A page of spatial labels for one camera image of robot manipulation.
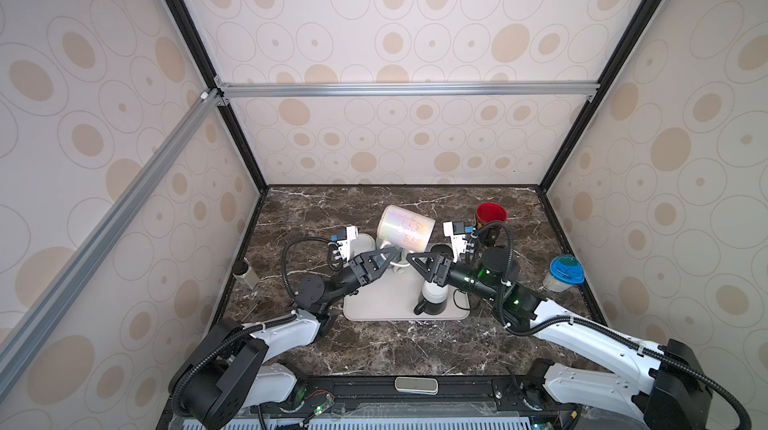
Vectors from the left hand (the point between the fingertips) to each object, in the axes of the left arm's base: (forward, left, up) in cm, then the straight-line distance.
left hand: (402, 260), depth 64 cm
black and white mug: (+1, -9, -23) cm, 25 cm away
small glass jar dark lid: (+8, +45, -23) cm, 51 cm away
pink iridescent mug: (+5, -1, +4) cm, 7 cm away
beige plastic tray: (+5, +2, -30) cm, 31 cm away
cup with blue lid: (+9, -48, -22) cm, 54 cm away
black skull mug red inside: (+29, -29, -20) cm, 46 cm away
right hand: (+2, -2, -3) cm, 4 cm away
